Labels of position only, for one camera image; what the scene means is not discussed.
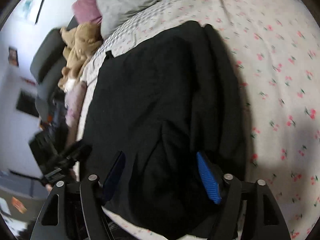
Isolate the floral pink pillow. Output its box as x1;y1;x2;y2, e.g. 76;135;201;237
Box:
64;81;88;148

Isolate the dark grey headboard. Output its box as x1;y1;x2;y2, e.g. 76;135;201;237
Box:
30;28;66;121

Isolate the black garment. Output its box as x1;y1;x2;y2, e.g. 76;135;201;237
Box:
80;21;246;239

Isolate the tan plush toy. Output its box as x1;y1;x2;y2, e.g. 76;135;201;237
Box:
58;22;103;93

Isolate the framed wall picture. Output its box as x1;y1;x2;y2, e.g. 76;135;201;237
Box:
22;0;44;25

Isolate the checkered cherry bed sheet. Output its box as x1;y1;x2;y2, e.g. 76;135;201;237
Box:
77;0;319;239

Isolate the purple pillow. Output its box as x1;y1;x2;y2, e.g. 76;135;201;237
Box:
72;0;102;24

